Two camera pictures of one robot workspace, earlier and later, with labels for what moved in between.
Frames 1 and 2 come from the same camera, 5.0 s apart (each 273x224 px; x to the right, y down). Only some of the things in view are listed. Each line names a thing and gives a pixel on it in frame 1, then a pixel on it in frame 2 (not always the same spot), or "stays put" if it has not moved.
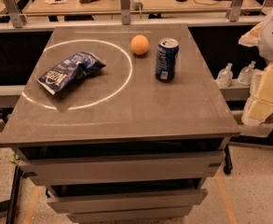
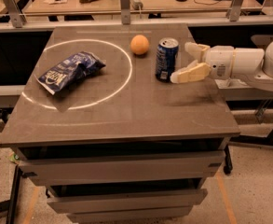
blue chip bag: [69, 71] stays put
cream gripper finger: [252, 38] -> [218, 57]
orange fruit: [139, 44] stays put
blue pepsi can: [166, 57] stays put
